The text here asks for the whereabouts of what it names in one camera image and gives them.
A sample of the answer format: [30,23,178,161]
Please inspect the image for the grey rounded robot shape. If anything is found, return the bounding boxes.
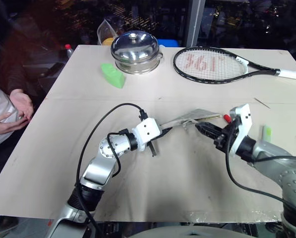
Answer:
[127,224,259,238]

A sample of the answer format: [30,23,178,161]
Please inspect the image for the thin wooden stick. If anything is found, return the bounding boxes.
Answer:
[253,97,272,110]

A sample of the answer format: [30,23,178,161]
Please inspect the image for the person's right hand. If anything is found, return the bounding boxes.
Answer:
[0,112,29,137]

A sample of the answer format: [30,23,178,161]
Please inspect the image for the clear grid pouch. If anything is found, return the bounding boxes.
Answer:
[160,108,221,130]

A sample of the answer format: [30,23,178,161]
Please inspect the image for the person's left hand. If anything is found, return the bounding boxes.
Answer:
[9,88,35,119]

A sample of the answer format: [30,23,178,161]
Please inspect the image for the grey metal post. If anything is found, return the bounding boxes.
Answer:
[185,0,206,48]

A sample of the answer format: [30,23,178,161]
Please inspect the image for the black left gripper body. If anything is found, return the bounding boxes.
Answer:
[147,128,167,147]

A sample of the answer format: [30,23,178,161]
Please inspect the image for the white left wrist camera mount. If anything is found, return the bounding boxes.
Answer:
[132,118,161,152]

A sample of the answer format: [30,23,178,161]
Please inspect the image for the green highlighter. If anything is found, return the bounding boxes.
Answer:
[262,125,273,142]

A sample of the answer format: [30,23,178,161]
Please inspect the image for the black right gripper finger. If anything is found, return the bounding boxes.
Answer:
[195,122,225,134]
[199,128,222,141]

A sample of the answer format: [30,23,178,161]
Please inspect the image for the blue plastic container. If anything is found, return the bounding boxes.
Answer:
[157,39,179,48]

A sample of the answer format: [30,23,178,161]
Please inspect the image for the domed steel pot lid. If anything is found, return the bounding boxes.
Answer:
[110,30,160,62]

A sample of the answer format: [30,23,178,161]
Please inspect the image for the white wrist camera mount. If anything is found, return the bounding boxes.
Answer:
[228,103,253,158]
[132,118,161,152]

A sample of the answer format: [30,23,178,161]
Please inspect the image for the red capped plastic bottle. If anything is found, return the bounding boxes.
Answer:
[64,44,75,59]

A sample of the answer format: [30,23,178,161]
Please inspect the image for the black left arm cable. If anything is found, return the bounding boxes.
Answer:
[74,103,148,238]

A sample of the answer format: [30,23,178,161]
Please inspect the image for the green plastic object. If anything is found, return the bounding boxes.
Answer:
[100,63,126,89]

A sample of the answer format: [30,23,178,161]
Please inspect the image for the stainless steel pot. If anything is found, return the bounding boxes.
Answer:
[114,52,164,75]

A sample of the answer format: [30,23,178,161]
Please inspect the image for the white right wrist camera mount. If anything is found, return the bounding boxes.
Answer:
[228,103,253,158]

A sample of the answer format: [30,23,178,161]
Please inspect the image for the black and white tennis racket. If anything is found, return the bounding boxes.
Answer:
[173,46,296,85]

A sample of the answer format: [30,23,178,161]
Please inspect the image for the clear plastic bag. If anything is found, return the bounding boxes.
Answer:
[97,19,119,46]

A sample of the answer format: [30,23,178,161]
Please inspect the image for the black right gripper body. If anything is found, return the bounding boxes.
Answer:
[213,119,240,154]

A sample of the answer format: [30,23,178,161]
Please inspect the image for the person's white shirt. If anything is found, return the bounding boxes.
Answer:
[0,78,20,152]

